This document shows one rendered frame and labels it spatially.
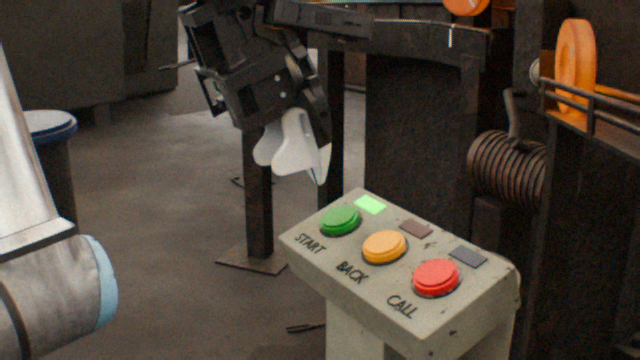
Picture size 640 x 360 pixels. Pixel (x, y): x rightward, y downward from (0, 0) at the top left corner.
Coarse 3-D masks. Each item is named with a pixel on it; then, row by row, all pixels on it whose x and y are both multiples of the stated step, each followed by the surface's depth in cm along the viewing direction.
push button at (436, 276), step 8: (424, 264) 58; (432, 264) 57; (440, 264) 57; (448, 264) 57; (416, 272) 57; (424, 272) 57; (432, 272) 57; (440, 272) 56; (448, 272) 56; (456, 272) 56; (416, 280) 57; (424, 280) 56; (432, 280) 56; (440, 280) 55; (448, 280) 55; (456, 280) 56; (416, 288) 56; (424, 288) 56; (432, 288) 55; (440, 288) 55; (448, 288) 55
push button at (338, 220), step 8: (336, 208) 70; (344, 208) 69; (352, 208) 69; (328, 216) 69; (336, 216) 69; (344, 216) 68; (352, 216) 68; (320, 224) 69; (328, 224) 68; (336, 224) 67; (344, 224) 67; (352, 224) 67; (328, 232) 68; (336, 232) 67; (344, 232) 67
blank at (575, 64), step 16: (560, 32) 105; (576, 32) 96; (592, 32) 95; (560, 48) 105; (576, 48) 95; (592, 48) 94; (560, 64) 105; (576, 64) 95; (592, 64) 94; (560, 80) 105; (576, 80) 95; (592, 80) 95; (576, 96) 97; (576, 112) 100
